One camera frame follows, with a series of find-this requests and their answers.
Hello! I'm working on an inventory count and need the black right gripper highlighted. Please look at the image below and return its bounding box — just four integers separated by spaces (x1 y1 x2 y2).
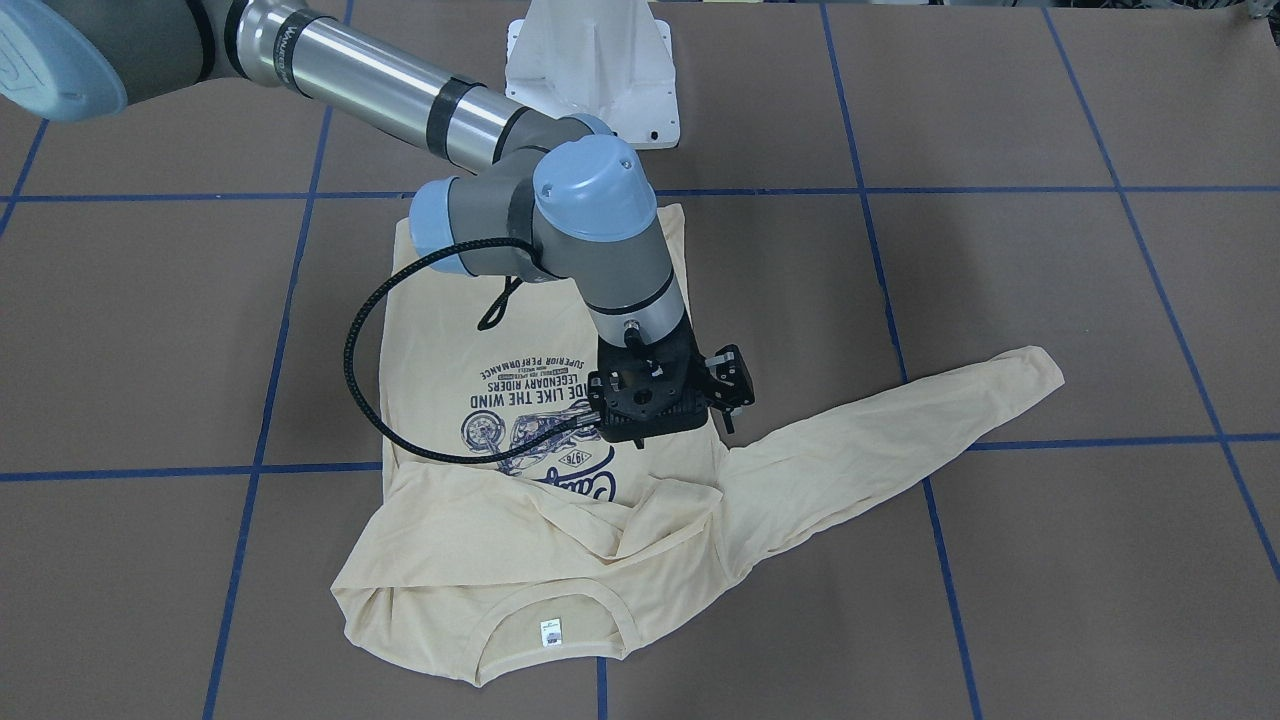
588 320 709 445

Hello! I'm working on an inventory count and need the cream long-sleeve graphic shirt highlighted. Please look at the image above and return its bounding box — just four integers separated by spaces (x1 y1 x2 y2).
332 268 1064 685

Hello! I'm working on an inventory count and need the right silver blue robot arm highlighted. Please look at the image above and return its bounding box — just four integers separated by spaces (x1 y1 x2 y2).
3 1 717 448

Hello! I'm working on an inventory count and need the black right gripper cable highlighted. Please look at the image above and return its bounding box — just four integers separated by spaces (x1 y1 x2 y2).
343 236 607 466

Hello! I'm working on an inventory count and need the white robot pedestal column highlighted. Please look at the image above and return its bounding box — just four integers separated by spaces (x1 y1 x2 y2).
506 1 682 150

